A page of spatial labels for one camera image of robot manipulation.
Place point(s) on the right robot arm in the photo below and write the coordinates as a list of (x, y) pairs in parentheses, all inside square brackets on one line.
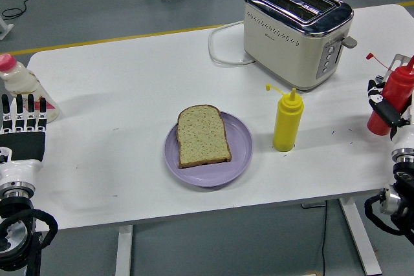
[(404, 176)]

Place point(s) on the purple plate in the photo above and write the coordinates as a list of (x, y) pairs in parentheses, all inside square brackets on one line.
[(210, 174)]

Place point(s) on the milk bottle with pink cap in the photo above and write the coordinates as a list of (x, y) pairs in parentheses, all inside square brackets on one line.
[(19, 79)]

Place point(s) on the white table leg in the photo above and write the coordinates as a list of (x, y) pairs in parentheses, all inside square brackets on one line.
[(357, 237), (123, 250)]

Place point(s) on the yellow squeeze bottle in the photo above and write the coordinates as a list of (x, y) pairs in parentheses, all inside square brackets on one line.
[(286, 121)]

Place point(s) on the cream and chrome toaster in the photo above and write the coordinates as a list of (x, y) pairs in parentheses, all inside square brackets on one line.
[(275, 46)]

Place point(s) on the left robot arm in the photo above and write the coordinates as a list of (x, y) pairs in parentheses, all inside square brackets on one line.
[(17, 203)]

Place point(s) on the white stand base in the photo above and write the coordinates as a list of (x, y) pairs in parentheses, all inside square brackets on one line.
[(4, 30)]

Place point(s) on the bread slice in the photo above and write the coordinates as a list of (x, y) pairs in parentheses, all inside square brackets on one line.
[(202, 137)]

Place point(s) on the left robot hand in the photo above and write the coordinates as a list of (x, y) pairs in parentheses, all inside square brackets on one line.
[(22, 145)]

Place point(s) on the red squeeze bottle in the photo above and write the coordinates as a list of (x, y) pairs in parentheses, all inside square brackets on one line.
[(399, 85)]

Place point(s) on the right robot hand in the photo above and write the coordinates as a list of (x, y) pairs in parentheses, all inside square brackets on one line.
[(386, 111)]

